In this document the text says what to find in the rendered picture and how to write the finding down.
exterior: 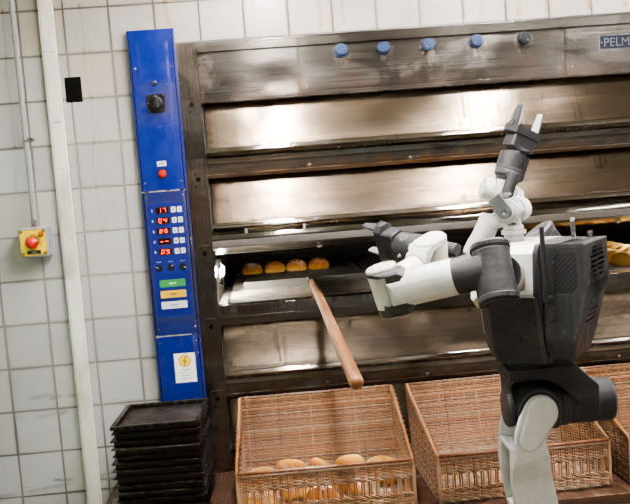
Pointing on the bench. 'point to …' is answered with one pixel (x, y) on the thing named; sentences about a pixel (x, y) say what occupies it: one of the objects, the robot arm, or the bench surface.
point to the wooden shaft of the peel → (337, 339)
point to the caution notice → (185, 367)
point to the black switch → (156, 103)
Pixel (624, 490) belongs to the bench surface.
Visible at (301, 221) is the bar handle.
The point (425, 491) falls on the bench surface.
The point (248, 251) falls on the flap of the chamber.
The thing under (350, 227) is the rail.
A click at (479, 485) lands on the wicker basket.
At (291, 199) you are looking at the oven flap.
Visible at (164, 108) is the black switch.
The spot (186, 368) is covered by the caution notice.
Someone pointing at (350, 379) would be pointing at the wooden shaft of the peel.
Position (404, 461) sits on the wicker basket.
